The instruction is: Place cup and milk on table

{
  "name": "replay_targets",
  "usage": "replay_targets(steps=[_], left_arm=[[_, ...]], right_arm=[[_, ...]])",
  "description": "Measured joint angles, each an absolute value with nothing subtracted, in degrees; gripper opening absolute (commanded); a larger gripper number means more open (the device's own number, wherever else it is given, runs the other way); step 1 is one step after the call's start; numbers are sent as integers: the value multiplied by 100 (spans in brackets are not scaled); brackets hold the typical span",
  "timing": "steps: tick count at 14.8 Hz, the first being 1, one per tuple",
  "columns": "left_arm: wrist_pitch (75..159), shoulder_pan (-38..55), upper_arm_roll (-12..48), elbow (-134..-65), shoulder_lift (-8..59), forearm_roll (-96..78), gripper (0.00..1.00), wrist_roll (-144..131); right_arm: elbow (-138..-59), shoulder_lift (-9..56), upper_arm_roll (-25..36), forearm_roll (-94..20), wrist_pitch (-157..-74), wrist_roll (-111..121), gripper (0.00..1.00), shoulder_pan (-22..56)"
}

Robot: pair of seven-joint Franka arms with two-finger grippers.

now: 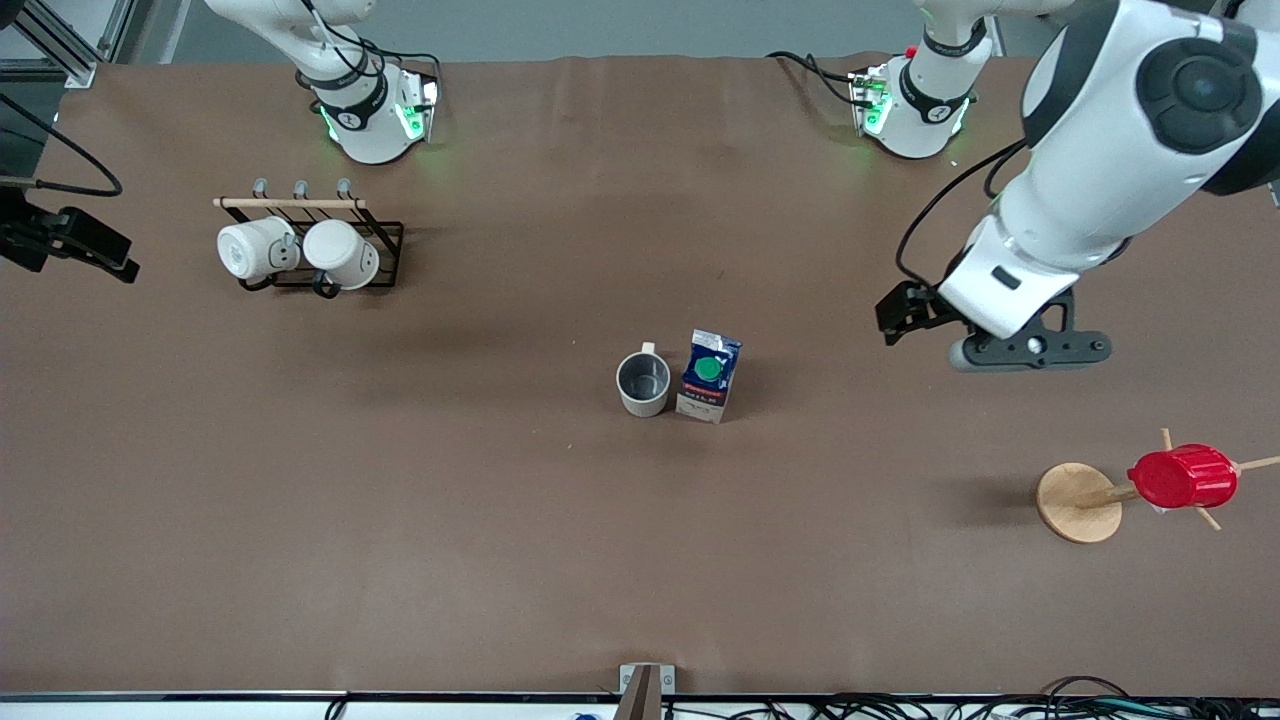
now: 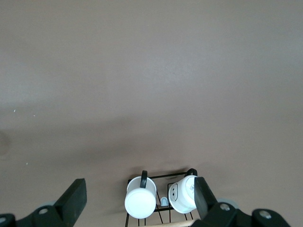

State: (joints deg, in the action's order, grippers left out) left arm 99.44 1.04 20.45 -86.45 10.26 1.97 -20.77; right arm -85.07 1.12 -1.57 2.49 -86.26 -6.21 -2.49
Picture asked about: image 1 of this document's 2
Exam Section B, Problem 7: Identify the blue white milk carton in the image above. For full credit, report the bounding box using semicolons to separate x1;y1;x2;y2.
676;329;744;425

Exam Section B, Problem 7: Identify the grey ceramic mug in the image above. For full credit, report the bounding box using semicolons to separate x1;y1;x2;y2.
616;342;672;419

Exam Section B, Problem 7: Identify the red plastic cup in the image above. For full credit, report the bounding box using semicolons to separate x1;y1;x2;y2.
1128;444;1239;510

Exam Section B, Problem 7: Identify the white mug with face print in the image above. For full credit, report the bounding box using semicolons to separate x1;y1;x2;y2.
217;216;301;282

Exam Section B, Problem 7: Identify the wooden mug tree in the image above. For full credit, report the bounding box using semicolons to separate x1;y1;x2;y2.
1036;428;1280;545

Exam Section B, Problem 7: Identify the plain white mug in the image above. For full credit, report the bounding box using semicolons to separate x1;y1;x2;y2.
302;219;381;291

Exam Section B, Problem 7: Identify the brown table cover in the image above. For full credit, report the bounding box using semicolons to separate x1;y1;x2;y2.
0;55;1280;697

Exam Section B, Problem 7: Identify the aluminium frame profile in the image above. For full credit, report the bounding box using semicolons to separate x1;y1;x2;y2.
0;0;136;89

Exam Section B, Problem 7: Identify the black left arm base cable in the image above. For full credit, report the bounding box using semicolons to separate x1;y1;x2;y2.
768;50;863;107

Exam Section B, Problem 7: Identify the black wire mug rack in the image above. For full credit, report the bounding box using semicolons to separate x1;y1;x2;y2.
213;178;405;299

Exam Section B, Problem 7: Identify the black cable bundle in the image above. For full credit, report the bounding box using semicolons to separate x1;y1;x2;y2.
800;676;1280;720

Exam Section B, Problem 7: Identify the metal bracket with post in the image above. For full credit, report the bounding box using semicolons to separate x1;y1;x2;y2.
612;663;676;720

